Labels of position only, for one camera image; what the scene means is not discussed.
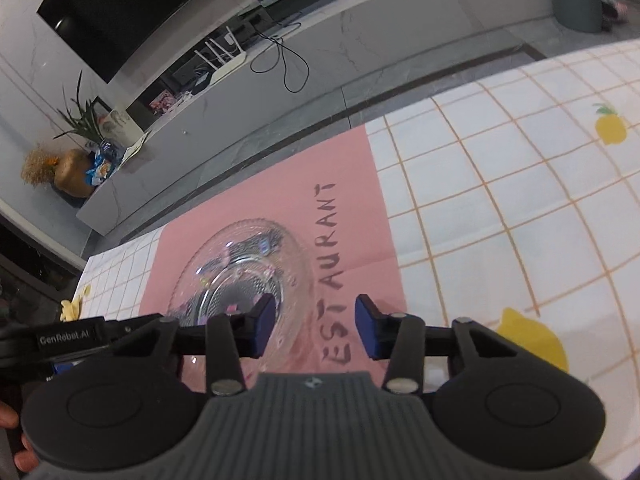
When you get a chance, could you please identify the black cable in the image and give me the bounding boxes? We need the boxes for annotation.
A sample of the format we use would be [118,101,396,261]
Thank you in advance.
[250,22,308,93]

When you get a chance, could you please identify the pink patterned box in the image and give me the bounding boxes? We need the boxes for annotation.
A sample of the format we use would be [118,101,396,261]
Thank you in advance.
[149,91,177,113]

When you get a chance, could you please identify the blue snack packets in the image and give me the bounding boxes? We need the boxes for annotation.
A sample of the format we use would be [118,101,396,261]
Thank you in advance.
[84,140,126,186]

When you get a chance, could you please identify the white printed vase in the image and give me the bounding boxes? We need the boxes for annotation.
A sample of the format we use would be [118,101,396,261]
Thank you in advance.
[100,107,143,148]

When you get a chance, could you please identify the scalloped clear glass plate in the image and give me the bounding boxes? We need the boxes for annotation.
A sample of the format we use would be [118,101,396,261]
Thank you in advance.
[165,217,316,376]

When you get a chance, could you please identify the white router with antennas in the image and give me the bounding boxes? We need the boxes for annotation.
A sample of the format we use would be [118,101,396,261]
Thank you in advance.
[194,30,248,83]

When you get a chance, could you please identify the pink slippers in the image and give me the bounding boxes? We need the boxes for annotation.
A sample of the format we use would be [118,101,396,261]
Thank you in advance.
[600,0,631,23]

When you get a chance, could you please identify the grey marble television cabinet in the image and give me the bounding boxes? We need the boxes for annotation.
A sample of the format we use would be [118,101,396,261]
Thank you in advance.
[75,0,556,236]

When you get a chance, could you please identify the green leafy plant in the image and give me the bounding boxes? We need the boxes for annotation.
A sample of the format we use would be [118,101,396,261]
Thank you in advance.
[52,70,108,141]

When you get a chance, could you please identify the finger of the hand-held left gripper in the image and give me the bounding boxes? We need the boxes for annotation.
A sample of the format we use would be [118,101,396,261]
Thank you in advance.
[102,313,175,345]

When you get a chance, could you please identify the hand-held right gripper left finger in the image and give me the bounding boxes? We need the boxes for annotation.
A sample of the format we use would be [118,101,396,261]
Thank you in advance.
[117,294,277,397]

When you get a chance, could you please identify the gold round vase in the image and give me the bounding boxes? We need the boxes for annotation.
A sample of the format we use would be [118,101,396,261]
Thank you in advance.
[52,149,96,198]

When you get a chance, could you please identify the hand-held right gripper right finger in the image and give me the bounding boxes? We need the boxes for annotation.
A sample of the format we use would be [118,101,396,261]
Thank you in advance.
[354,294,521,395]

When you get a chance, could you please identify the pink paper mat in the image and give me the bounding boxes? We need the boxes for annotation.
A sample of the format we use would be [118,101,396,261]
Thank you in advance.
[137,125,408,391]

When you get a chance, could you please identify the black curved television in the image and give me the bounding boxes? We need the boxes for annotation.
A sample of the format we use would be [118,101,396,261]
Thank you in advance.
[37,0,271,83]

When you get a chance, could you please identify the dark wooden cabinet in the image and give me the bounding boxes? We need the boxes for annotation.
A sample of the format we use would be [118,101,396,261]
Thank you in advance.
[0,215,86,321]

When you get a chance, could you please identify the person's left hand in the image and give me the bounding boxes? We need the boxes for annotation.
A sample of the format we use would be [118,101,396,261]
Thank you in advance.
[0,402,38,472]

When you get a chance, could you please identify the dried grass bunch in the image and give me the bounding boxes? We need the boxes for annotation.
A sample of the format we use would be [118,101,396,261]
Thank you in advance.
[20,144,61,188]

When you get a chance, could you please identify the lemon print checked tablecloth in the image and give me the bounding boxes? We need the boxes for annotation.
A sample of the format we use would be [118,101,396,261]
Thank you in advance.
[60,37,640,480]

